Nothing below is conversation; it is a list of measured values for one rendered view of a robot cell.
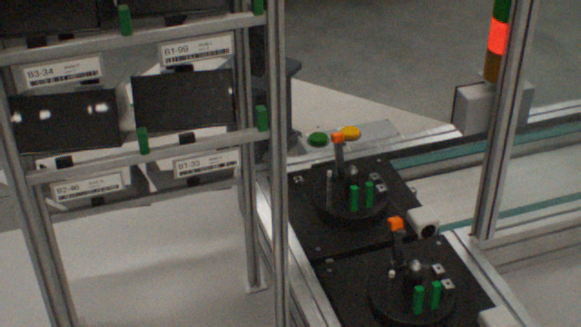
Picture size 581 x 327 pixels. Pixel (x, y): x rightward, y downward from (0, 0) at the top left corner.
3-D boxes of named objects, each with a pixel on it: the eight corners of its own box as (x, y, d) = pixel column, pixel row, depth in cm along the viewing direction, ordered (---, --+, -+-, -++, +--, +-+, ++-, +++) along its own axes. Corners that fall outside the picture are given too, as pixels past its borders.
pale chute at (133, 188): (77, 213, 132) (75, 188, 132) (152, 205, 133) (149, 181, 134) (41, 195, 104) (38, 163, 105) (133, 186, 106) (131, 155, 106)
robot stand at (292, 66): (250, 120, 179) (246, 45, 167) (302, 137, 173) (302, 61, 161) (214, 151, 169) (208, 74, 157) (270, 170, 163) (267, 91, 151)
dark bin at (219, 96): (149, 108, 122) (144, 63, 121) (228, 101, 124) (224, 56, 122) (136, 134, 95) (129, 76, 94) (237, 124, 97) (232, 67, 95)
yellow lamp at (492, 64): (477, 71, 116) (480, 44, 113) (504, 66, 118) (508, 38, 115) (493, 86, 112) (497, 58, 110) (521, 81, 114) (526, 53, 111)
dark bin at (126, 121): (56, 125, 119) (51, 79, 117) (138, 117, 120) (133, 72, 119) (16, 156, 91) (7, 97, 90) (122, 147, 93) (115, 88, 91)
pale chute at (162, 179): (160, 195, 136) (158, 172, 136) (231, 189, 137) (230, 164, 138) (145, 174, 108) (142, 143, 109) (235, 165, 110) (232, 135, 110)
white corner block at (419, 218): (404, 226, 134) (406, 209, 132) (427, 221, 135) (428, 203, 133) (415, 242, 130) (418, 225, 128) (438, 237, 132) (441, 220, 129)
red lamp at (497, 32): (480, 43, 113) (485, 14, 110) (508, 38, 115) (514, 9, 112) (497, 57, 110) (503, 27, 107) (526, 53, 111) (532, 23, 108)
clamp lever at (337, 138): (334, 172, 139) (329, 133, 137) (343, 170, 140) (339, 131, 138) (340, 177, 136) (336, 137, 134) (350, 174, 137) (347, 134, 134)
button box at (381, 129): (297, 158, 159) (297, 134, 156) (387, 140, 165) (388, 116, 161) (308, 177, 154) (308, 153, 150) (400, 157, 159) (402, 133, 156)
